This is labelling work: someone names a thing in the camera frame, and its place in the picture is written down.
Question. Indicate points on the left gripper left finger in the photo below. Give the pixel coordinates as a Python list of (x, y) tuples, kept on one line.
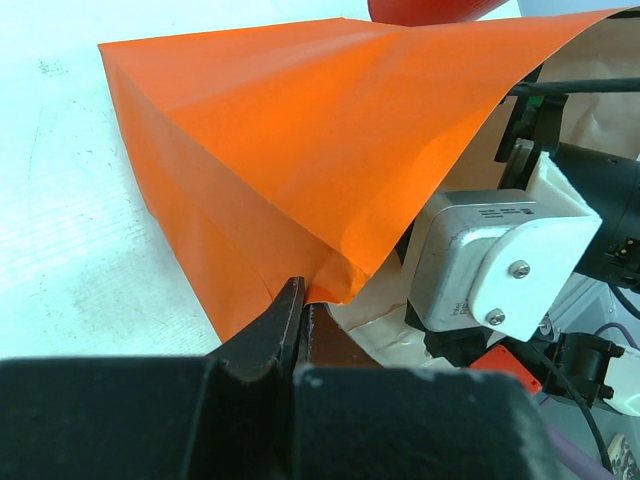
[(270, 343)]

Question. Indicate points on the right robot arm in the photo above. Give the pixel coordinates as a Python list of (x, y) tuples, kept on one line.
[(565, 364)]

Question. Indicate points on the red cylindrical cup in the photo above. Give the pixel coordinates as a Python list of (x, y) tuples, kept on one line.
[(413, 13)]

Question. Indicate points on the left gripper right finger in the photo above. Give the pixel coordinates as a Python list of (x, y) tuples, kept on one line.
[(329, 345)]

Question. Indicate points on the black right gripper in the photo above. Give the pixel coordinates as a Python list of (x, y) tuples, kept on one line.
[(533, 127)]

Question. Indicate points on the orange paper bag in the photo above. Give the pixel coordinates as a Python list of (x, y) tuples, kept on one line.
[(306, 149)]

